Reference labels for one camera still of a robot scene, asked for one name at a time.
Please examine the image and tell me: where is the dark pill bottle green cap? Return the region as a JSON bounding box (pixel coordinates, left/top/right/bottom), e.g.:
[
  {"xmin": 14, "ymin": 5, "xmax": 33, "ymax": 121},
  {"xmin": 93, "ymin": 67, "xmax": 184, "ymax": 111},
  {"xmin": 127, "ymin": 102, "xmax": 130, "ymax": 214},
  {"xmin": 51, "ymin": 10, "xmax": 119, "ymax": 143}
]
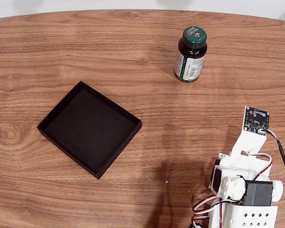
[{"xmin": 173, "ymin": 26, "xmax": 208, "ymax": 83}]

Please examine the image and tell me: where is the black camera circuit board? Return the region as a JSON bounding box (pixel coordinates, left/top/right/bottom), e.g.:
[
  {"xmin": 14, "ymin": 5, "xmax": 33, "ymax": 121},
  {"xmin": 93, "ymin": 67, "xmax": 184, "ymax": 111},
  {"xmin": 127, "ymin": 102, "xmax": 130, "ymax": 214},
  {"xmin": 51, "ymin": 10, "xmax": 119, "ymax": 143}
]
[{"xmin": 242, "ymin": 106, "xmax": 270, "ymax": 136}]

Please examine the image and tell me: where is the red white black servo wire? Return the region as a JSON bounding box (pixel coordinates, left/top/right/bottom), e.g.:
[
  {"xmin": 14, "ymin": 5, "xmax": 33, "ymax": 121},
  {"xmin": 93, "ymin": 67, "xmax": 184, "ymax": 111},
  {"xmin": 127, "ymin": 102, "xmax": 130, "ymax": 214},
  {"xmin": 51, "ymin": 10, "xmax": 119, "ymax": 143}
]
[
  {"xmin": 246, "ymin": 153, "xmax": 273, "ymax": 182},
  {"xmin": 191, "ymin": 194, "xmax": 228, "ymax": 228}
]

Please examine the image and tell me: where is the shallow black cardboard box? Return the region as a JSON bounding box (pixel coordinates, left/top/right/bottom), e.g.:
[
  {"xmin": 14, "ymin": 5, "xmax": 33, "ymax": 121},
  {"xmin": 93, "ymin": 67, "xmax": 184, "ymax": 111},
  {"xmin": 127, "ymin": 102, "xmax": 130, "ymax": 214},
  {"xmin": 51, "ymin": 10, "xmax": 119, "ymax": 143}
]
[{"xmin": 37, "ymin": 80, "xmax": 143, "ymax": 181}]

